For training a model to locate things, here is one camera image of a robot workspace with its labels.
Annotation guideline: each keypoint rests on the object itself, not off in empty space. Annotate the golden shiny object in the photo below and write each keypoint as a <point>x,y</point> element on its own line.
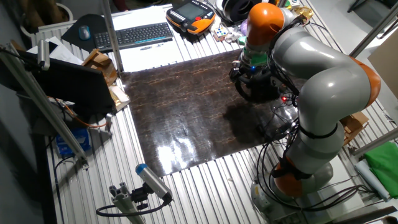
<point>304,13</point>

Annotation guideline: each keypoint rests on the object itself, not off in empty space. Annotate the silver camera with blue cap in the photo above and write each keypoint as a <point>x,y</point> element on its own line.
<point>152,180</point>

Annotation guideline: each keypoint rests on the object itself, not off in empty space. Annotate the white paper stack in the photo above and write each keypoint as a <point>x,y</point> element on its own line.
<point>65,53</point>

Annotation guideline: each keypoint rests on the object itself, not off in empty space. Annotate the yellow green button box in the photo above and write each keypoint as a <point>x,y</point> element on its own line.
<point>288,4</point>

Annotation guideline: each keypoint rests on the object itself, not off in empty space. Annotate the brown cardboard box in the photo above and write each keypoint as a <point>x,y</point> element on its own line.
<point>101,63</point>

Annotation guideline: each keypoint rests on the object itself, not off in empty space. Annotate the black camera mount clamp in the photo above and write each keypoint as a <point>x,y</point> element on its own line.
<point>140,196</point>

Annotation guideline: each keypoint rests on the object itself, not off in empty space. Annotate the orange and black teach pendant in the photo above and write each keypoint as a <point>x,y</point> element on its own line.
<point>189,12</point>

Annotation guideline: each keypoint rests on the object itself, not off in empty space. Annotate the black computer keyboard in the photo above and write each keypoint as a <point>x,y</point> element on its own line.
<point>133,35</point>

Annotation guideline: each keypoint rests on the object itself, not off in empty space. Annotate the tan cardboard box with flaps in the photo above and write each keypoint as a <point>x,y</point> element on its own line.
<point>354,124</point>

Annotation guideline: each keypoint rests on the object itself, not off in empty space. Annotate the aluminium frame post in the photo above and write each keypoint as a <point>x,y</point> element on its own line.
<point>373,32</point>
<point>376,142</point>
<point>112,37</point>

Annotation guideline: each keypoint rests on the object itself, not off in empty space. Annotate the blue carton box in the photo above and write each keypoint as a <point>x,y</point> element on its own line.
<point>73,141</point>

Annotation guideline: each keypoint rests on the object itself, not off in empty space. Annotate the white paper roll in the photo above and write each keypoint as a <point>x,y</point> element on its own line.
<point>371,180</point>

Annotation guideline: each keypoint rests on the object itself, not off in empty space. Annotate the brown cardboard sheet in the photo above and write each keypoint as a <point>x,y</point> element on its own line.
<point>385,65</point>

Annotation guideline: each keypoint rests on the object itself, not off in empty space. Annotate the black mouse pad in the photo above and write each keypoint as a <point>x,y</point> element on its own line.
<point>93,23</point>

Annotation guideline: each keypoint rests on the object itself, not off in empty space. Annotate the crumpled clear plastic bag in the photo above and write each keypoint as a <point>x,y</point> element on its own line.
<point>232,38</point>

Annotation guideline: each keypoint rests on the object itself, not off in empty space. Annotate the slanted aluminium frame bar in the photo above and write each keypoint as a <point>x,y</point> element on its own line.
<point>40,99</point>

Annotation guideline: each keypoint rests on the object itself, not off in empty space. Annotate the green cloth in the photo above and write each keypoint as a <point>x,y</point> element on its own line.
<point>384,168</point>

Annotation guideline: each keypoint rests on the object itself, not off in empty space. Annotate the black laptop screen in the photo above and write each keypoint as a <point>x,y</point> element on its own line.
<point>71,84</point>

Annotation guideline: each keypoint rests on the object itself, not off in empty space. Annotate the rubiks cube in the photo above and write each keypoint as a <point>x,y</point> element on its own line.
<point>220,33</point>

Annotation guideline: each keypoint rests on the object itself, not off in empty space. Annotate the large white sheet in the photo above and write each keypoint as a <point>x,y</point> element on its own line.
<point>146,59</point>

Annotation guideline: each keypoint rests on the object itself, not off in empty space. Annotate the purple plastic bag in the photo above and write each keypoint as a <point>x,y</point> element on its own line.
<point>244,28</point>

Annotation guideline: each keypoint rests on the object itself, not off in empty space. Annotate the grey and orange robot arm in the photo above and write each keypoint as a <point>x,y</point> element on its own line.
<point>326,87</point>

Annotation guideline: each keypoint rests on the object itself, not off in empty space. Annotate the plain silver camera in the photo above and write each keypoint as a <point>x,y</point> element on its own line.
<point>43,54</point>

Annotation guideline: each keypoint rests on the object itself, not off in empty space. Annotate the short aluminium profile stub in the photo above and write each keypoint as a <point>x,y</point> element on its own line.
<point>124,202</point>

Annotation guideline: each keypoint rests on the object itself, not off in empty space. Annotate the grey computer mouse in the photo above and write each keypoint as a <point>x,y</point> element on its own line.
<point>84,32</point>

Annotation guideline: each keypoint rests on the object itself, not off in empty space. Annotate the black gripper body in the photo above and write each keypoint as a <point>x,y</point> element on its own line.
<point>253,73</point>

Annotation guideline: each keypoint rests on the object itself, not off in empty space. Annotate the black gaming steering wheel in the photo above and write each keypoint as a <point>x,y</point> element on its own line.
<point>248,97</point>

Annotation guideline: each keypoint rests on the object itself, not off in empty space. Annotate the white round bucket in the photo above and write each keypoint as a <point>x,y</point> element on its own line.
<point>66,12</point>

